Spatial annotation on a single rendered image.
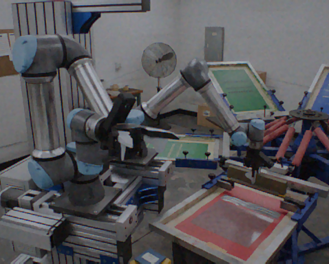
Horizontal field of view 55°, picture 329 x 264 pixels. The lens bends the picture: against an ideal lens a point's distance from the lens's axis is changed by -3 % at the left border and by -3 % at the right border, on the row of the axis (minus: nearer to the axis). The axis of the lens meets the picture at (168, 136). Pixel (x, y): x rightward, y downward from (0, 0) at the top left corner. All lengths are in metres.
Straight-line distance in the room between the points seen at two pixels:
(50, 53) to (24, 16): 0.42
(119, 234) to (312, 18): 5.20
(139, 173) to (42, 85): 0.81
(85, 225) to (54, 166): 0.32
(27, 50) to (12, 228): 0.73
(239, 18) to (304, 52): 1.40
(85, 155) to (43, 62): 0.34
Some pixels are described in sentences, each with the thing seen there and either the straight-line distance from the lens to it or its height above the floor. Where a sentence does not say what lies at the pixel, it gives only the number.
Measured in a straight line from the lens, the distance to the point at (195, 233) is 1.67.
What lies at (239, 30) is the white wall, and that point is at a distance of 6.50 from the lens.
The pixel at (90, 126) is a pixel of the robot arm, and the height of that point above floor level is 1.67.
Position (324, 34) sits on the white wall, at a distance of 5.93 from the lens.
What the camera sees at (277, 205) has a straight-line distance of 1.98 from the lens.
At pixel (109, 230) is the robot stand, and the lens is 1.35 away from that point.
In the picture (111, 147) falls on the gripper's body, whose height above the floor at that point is 1.64.
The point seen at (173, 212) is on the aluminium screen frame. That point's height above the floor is 0.99.
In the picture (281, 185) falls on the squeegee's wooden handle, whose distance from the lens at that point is 1.84.
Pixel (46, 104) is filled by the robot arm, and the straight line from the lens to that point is 1.15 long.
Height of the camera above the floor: 1.92
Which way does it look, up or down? 19 degrees down
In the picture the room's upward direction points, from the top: straight up
